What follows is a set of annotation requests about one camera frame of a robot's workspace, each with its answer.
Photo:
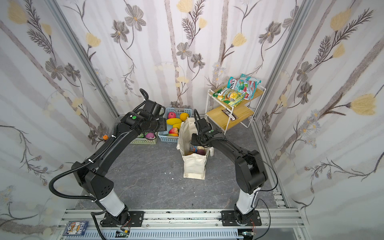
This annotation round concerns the green yellow snack bag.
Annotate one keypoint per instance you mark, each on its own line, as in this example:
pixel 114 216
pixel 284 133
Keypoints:
pixel 229 96

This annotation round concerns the blue candy bag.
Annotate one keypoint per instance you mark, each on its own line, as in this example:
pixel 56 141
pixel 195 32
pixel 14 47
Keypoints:
pixel 195 149

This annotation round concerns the purple onion toy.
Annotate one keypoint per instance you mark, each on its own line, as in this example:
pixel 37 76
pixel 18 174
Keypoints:
pixel 150 136

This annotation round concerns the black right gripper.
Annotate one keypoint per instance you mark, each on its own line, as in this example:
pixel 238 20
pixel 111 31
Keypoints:
pixel 197 142

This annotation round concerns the white wire wooden shelf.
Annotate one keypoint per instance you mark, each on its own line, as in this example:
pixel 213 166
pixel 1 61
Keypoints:
pixel 226 117

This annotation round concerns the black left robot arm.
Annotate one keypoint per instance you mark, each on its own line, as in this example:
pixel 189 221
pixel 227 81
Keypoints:
pixel 91 173

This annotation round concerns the cream canvas tote bag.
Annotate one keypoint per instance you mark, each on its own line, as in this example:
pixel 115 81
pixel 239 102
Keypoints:
pixel 194 164

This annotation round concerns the purple cabbage toy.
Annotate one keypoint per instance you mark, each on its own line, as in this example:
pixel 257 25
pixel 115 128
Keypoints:
pixel 201 152

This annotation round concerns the yellow mango toy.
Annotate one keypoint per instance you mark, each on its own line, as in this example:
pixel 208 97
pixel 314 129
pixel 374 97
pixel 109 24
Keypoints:
pixel 174 121
pixel 178 125

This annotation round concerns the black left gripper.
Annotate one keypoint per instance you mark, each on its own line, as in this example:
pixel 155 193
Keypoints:
pixel 159 124

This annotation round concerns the teal pink snack bag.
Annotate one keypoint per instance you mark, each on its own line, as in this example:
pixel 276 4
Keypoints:
pixel 247 85

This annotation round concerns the green white snack bag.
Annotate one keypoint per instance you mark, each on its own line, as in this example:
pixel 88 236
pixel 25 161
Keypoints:
pixel 231 83

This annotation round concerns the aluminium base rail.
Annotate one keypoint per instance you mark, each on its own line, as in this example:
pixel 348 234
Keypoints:
pixel 264 224

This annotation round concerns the blue plastic basket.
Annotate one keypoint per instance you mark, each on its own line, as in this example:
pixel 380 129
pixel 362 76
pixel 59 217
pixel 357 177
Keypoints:
pixel 164 136

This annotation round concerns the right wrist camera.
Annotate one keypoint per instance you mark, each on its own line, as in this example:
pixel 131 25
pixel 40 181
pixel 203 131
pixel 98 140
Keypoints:
pixel 202 125

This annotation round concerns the orange fruit toy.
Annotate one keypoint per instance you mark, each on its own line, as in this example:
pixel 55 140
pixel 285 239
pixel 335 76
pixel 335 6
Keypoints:
pixel 184 116

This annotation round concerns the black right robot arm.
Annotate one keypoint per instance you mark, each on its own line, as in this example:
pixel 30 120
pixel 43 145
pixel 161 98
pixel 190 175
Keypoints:
pixel 249 170

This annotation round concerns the blue card box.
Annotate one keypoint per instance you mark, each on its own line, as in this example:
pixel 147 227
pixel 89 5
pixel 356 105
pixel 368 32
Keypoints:
pixel 75 228

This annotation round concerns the brown candy bar wrapper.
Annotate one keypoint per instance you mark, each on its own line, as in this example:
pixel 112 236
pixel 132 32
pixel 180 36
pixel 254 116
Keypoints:
pixel 232 117

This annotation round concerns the green plastic basket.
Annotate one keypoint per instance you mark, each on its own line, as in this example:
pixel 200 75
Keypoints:
pixel 141 140

